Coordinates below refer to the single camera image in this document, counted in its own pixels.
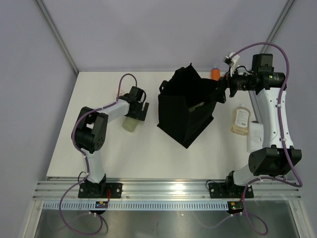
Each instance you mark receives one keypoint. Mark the green bottle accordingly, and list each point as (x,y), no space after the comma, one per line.
(198,106)
(130,124)

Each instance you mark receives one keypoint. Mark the amber liquid soap bottle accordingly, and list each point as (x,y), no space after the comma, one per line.
(240,120)

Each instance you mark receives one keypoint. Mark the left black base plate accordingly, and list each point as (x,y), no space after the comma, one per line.
(100,190)

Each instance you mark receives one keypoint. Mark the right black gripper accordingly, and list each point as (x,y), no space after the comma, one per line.
(219,94)

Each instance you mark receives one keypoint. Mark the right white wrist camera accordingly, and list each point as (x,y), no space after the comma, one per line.
(232,61)

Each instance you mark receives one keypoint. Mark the right aluminium frame post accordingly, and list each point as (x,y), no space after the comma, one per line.
(280,21)

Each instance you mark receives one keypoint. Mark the black canvas bag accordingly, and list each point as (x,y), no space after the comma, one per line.
(186,103)

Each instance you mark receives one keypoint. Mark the aluminium frame post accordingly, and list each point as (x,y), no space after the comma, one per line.
(280,21)
(43,9)

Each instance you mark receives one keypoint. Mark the left aluminium frame post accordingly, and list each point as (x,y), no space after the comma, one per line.
(43,9)

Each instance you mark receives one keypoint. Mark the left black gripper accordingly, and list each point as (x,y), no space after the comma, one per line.
(140,115)

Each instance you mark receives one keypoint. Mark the white slotted cable duct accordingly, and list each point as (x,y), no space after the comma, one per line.
(139,205)

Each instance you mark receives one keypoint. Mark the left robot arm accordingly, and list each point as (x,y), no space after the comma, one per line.
(89,135)

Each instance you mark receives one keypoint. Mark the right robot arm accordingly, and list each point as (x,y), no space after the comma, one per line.
(276,155)

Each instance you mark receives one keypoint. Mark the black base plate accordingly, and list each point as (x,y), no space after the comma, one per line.
(220,190)
(100,190)

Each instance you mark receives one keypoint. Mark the orange bottle at back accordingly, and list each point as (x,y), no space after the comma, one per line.
(215,74)

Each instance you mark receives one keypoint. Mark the white bottle at right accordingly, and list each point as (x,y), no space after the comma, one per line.
(255,136)

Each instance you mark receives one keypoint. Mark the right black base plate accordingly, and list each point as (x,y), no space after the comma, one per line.
(220,190)

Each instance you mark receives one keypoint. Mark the aluminium rail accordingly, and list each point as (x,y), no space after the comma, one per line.
(168,189)

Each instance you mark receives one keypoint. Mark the cream bottle with label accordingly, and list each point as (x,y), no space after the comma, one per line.
(120,93)

